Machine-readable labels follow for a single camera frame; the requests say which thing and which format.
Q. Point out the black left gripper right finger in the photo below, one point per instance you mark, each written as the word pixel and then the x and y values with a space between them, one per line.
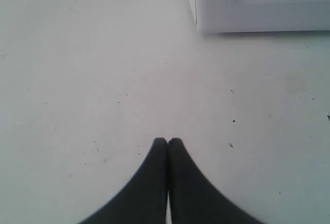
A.
pixel 193 199

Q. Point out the white microwave door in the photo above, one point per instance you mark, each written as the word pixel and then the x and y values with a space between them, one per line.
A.
pixel 228 16

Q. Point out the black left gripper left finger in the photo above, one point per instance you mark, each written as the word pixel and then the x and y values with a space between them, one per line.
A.
pixel 144 198

